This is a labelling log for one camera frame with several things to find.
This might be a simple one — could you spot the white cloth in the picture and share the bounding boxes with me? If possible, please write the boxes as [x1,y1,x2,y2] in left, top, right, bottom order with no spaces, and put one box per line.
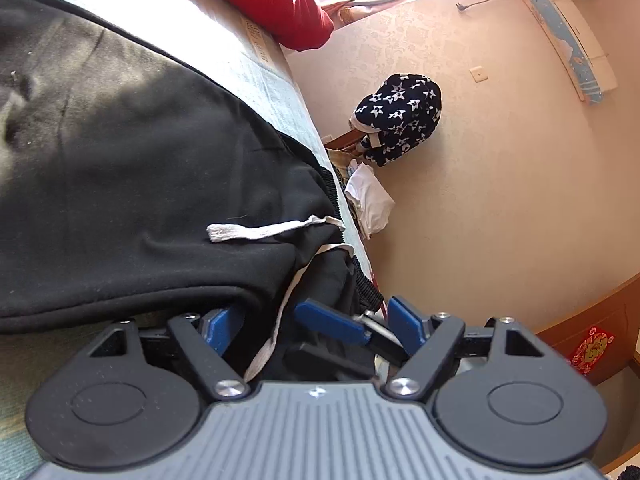
[345,164,396,241]

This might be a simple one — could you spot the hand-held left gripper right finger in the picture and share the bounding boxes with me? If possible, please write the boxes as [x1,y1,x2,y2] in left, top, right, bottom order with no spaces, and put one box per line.
[385,296,546,401]

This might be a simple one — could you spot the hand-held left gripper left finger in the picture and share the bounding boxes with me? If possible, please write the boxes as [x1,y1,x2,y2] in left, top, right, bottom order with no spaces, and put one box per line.
[90,306,249,402]

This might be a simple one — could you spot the wooden chair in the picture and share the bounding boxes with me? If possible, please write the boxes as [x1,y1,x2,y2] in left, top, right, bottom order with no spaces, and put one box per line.
[324,130,371,171]

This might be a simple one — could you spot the wooden cabinet with red sticker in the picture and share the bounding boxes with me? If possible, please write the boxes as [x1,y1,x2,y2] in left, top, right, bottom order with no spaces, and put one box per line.
[535,272,640,386]

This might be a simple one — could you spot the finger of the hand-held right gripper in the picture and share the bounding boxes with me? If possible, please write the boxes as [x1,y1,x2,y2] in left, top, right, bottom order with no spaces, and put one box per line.
[294,298,408,365]
[286,342,376,381]

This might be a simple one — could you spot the power cord with plug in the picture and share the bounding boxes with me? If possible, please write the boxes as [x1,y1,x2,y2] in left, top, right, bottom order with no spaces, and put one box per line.
[456,0,523,11]

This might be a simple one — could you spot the black pants with white drawstring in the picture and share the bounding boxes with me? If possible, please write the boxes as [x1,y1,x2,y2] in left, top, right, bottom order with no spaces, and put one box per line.
[0,0,386,386]

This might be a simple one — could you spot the air conditioner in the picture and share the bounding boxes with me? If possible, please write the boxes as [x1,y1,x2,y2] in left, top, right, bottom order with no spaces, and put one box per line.
[515,0,618,106]

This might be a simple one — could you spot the red quilt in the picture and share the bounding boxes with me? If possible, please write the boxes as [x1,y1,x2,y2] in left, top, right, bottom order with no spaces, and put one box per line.
[175,0,335,52]

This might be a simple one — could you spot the star-printed dark garment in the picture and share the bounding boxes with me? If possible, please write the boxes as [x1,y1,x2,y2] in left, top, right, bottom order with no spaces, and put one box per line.
[350,73,443,168]

